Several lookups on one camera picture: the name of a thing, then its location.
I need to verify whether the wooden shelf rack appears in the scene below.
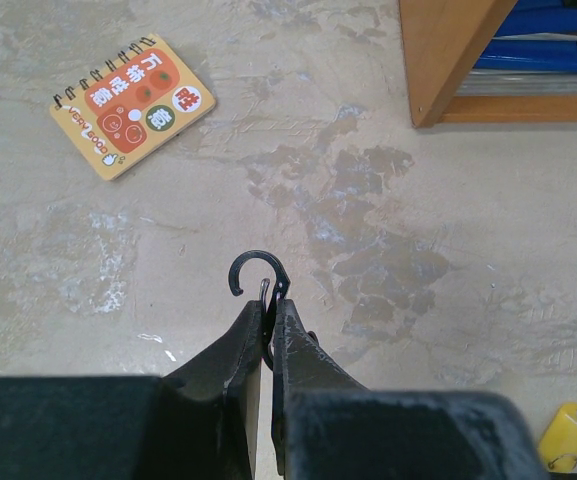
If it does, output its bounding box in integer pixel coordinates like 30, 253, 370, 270
399, 1, 577, 128

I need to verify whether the black S-shaped carabiner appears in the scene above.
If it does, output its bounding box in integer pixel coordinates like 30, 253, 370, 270
228, 249, 319, 372

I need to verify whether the yellow key tag with key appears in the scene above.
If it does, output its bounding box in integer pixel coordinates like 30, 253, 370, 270
537, 402, 577, 473

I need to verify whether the orange spiral notebook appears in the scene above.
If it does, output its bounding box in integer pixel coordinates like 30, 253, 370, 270
49, 34, 216, 181

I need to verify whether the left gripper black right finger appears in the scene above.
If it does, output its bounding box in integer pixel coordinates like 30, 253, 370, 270
271, 299, 370, 478

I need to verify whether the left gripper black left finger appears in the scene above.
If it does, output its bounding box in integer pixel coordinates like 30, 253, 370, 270
166, 301, 262, 479

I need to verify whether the blue stapler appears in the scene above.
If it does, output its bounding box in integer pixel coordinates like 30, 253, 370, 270
474, 1, 577, 74

